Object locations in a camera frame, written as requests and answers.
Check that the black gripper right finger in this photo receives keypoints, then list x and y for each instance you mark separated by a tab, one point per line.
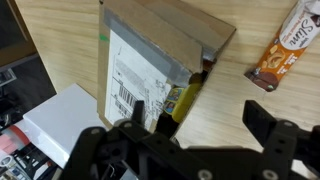
258	120

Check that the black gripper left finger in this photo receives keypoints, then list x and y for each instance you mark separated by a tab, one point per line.
138	111

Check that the brown cardboard shipping box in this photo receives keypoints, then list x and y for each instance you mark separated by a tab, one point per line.
133	76

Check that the yellow toy block with stickers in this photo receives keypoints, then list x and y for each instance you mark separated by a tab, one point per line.
185	100

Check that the white drawer unit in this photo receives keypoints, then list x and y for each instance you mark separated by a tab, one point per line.
63	123

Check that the white mug with red band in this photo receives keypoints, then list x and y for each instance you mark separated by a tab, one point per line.
16	132

